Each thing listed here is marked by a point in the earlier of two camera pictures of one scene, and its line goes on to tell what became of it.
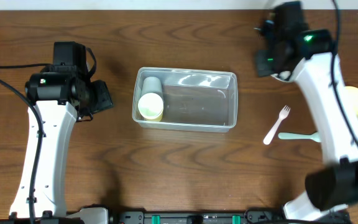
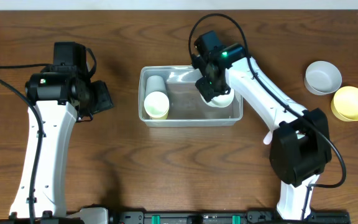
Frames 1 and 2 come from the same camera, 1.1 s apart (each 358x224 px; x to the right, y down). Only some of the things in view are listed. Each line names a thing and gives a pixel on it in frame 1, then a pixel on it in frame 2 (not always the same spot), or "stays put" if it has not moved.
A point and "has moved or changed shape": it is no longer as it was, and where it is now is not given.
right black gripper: x=263 y=64 → x=212 y=86
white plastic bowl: x=283 y=76 → x=221 y=101
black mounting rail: x=251 y=216 stays put
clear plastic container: x=182 y=99 has moved or changed shape
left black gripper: x=101 y=97 stays put
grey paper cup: x=151 y=84 has moved or changed shape
